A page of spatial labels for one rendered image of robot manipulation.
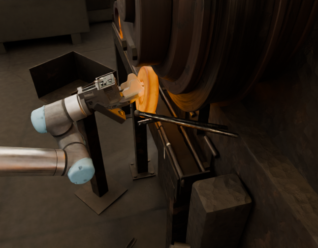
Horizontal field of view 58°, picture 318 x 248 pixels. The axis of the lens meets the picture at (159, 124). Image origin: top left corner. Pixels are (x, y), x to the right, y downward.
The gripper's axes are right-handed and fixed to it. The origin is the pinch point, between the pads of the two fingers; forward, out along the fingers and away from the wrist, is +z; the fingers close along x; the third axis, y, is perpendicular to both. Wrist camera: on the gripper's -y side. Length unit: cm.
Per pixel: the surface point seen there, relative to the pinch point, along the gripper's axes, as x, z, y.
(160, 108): 5.1, 2.1, -13.6
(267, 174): -47.3, 12.3, 6.2
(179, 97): -28.8, 4.2, 14.1
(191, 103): -35.2, 4.9, 16.9
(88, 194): 26, -47, -66
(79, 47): 210, -44, -66
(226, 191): -44.1, 5.7, 0.8
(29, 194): 34, -76, -59
